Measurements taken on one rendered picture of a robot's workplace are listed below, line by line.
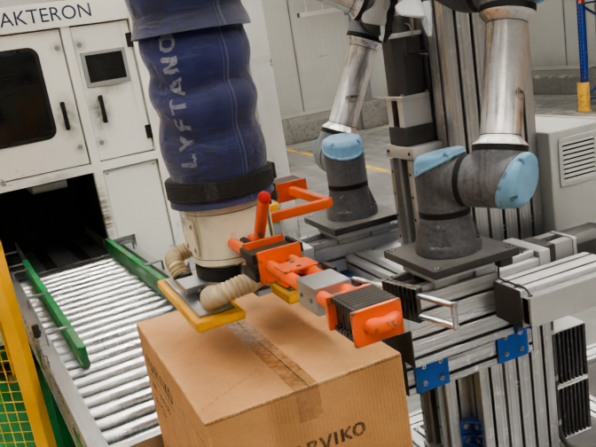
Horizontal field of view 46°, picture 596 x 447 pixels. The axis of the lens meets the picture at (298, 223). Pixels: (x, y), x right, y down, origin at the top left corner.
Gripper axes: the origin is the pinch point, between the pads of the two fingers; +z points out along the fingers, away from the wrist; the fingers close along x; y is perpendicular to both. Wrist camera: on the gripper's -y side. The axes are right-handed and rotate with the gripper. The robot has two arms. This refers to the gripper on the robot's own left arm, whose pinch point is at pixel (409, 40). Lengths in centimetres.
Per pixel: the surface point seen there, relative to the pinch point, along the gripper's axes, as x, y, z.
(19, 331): -140, 81, 77
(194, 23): -21.8, 31.1, -8.9
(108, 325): -180, 49, 97
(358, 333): 31, 31, 34
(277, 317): -39, 20, 58
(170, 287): -42, 42, 45
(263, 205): -6.9, 28.7, 23.7
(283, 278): 4.2, 31.1, 33.8
